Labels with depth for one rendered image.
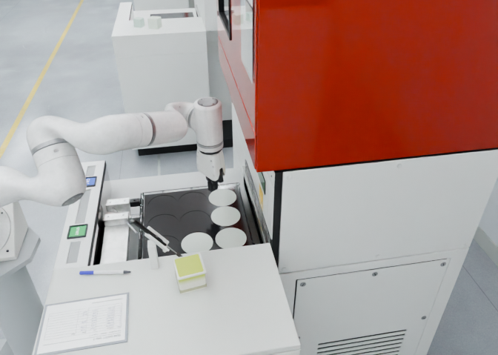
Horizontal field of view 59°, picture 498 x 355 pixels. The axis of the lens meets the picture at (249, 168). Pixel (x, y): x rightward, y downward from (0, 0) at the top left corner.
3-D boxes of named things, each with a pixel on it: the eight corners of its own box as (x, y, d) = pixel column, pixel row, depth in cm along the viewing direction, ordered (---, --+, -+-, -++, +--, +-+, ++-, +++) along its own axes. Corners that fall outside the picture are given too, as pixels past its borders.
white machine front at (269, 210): (238, 142, 205) (236, 61, 182) (277, 274, 139) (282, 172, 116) (231, 143, 205) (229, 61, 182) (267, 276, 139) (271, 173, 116)
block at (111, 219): (129, 217, 153) (127, 210, 151) (129, 224, 150) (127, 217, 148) (105, 220, 152) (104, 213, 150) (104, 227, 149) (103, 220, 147)
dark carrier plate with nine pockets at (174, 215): (237, 186, 165) (237, 184, 165) (253, 250, 137) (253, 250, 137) (144, 196, 160) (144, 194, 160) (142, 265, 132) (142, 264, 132)
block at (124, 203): (130, 203, 159) (129, 196, 157) (130, 209, 156) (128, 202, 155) (107, 205, 158) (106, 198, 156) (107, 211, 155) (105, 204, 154)
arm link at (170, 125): (111, 132, 120) (188, 124, 145) (150, 152, 112) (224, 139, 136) (115, 100, 117) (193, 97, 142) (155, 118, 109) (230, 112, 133)
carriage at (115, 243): (131, 207, 161) (130, 201, 160) (126, 284, 132) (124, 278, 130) (109, 210, 160) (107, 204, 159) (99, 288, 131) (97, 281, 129)
